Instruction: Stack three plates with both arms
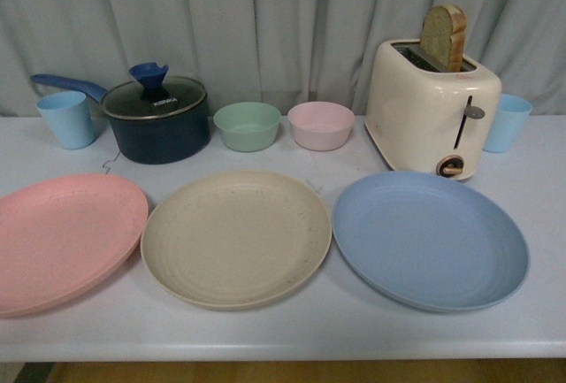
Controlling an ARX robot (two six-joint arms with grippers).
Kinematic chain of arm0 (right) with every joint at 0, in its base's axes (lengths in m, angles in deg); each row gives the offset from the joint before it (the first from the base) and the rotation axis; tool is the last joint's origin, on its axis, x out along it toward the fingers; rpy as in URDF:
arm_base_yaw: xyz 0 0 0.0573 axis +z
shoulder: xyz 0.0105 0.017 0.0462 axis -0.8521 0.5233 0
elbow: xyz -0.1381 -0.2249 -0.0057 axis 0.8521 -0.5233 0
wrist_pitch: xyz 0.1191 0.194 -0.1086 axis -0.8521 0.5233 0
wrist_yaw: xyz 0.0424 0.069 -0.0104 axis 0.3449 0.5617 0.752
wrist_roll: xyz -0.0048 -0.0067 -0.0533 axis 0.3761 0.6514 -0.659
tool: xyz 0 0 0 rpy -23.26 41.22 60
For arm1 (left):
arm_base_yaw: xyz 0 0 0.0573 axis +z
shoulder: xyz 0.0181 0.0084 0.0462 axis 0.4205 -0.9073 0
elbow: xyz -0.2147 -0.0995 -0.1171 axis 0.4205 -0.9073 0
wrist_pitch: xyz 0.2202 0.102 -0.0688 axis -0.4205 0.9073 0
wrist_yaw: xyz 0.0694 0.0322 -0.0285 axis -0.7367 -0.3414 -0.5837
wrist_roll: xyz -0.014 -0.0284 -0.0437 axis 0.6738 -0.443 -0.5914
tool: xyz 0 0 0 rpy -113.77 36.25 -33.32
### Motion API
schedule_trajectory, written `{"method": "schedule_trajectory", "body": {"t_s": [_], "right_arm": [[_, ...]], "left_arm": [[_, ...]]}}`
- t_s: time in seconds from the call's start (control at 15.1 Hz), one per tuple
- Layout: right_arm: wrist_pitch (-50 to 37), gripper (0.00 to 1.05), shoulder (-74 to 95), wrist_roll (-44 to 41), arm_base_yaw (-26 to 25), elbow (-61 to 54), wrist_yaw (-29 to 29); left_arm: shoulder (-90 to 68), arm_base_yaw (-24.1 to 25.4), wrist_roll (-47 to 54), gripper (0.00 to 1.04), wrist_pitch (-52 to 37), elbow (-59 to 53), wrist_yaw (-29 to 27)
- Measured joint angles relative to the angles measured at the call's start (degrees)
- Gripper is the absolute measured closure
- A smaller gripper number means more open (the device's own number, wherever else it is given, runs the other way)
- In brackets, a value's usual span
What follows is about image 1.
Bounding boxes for left light blue cup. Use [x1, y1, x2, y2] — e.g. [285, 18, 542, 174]
[36, 91, 96, 149]

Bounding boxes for pink plastic plate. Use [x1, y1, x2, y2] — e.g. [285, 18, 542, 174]
[1, 173, 149, 318]

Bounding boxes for glass pot lid blue knob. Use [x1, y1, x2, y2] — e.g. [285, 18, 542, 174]
[101, 62, 207, 120]

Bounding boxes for cream toaster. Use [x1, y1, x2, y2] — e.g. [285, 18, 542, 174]
[364, 40, 501, 180]

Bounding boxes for beige plastic plate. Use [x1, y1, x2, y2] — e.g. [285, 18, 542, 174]
[141, 170, 333, 310]

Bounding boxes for blue plastic plate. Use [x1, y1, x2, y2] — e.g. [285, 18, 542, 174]
[333, 172, 530, 312]

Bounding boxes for pink plastic bowl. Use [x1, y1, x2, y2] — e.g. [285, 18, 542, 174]
[287, 101, 355, 151]

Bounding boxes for light blue cup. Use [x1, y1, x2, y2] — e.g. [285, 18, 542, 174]
[36, 91, 96, 149]
[483, 94, 532, 153]

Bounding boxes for bread slice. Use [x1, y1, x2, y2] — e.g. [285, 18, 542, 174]
[420, 4, 467, 73]

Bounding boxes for dark blue saucepan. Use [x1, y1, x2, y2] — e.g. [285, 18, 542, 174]
[31, 74, 210, 165]

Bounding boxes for right light blue cup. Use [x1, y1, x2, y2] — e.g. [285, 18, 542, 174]
[483, 94, 532, 153]

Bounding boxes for grey curtain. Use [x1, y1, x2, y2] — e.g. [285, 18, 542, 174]
[1, 0, 565, 117]

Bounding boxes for green plastic bowl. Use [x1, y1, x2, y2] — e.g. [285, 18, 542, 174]
[213, 102, 281, 152]

